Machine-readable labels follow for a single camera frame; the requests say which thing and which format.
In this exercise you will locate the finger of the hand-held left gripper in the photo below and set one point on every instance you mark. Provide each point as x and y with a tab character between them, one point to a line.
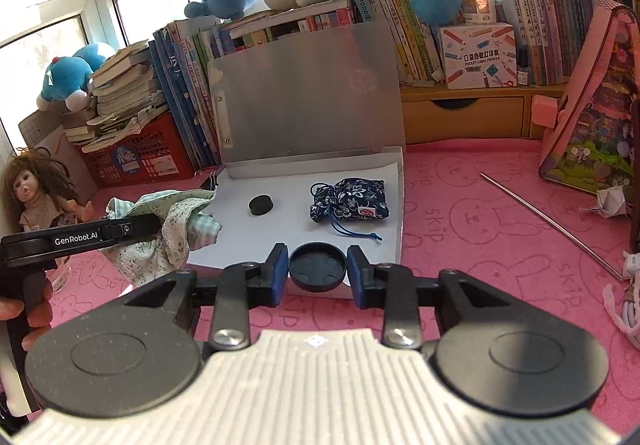
137	228

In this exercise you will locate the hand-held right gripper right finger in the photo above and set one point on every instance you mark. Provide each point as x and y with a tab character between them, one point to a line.
356	277

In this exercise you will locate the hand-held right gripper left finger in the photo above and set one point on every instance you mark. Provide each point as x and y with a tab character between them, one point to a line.
280	275

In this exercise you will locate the black round lid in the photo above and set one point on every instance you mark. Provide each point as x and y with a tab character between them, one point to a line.
317	267

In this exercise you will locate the green floral cloth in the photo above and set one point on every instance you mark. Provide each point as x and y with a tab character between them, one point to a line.
170	257

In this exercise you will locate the grey storage box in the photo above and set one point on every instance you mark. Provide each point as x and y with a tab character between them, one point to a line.
300	90

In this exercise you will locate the person's left hand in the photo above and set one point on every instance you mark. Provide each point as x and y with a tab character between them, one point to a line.
42	307

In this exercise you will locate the brown-haired doll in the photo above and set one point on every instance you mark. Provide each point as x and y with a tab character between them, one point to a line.
30	190

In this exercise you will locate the small black puck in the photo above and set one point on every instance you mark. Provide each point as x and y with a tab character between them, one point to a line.
261	204

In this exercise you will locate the large red plastic basket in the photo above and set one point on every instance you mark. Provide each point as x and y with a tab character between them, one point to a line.
145	155

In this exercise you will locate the black binder clip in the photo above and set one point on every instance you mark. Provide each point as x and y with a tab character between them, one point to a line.
212	181

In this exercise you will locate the grey grid board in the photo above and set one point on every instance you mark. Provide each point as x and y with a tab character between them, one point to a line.
35	125

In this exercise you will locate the pink bunny print mat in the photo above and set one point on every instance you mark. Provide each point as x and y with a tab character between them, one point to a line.
475	235

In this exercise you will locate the row of thin blue books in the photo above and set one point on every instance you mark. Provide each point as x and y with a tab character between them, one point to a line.
180	90

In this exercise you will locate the stack of worn books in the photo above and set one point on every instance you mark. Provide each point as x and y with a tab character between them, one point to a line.
120	80

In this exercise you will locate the blue and white cat plush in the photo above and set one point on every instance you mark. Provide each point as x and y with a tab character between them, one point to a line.
65	75

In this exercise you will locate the wooden drawer shelf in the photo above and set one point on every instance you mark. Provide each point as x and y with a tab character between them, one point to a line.
465	117

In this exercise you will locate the thin metal rod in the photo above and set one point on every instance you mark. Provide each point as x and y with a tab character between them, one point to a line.
550	222

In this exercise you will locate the pink block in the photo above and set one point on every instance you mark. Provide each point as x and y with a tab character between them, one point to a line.
546	110

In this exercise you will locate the white label printer box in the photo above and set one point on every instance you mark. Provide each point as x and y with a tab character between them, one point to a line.
477	55

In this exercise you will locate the folded paper figure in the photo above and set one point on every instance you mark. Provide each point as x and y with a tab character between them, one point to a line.
611	202

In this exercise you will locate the small dark bottle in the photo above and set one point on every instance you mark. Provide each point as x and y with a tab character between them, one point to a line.
523	67

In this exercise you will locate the lilac fabric scrunchie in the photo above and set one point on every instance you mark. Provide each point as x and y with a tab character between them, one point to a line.
625	305

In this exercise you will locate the pink toy house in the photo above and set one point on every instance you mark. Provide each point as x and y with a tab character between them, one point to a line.
595	110

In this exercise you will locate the clear round jar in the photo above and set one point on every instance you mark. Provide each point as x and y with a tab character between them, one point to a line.
477	2

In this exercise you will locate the row of colourful books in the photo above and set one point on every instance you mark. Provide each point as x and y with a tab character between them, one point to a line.
545	15

